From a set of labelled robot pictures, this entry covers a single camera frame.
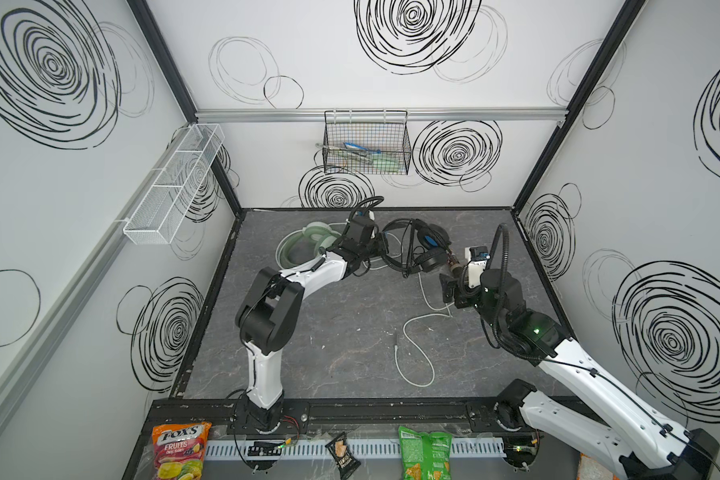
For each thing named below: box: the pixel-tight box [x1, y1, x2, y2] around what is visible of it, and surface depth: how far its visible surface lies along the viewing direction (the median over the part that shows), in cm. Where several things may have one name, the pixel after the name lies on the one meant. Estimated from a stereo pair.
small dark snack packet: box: [325, 431, 361, 480], surface depth 69 cm
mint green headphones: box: [276, 221, 343, 269], surface depth 107 cm
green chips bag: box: [398, 426, 453, 480], surface depth 67 cm
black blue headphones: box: [381, 218, 452, 278], surface depth 91 cm
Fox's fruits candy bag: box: [152, 422, 213, 480], surface depth 68 cm
